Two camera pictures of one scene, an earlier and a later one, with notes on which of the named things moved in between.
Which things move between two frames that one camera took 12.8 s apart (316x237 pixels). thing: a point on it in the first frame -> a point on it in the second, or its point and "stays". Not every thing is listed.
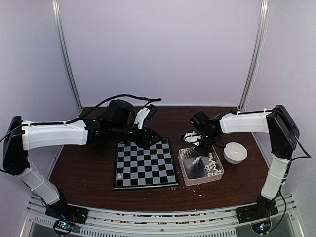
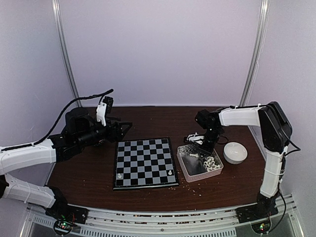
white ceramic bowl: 234,152 stays
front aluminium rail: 223,222 stays
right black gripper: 205,152 stays
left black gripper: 147,134 -> 118,136
